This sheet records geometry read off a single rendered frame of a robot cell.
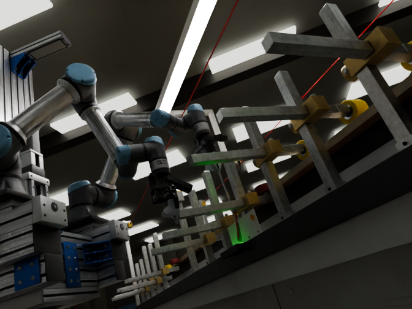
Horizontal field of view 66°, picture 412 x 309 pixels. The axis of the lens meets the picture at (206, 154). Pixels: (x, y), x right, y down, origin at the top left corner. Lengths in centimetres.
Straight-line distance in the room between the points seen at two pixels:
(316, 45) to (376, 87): 20
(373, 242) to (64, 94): 117
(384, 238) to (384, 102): 33
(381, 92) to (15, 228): 113
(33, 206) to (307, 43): 95
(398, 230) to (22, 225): 108
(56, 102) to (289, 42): 95
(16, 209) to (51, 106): 40
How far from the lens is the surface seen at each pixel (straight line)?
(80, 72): 142
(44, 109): 134
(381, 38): 86
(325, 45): 75
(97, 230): 162
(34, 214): 118
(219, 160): 106
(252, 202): 130
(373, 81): 87
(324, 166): 97
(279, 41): 67
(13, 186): 133
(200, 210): 124
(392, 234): 90
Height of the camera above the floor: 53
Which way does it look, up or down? 24 degrees up
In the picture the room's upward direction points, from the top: 18 degrees counter-clockwise
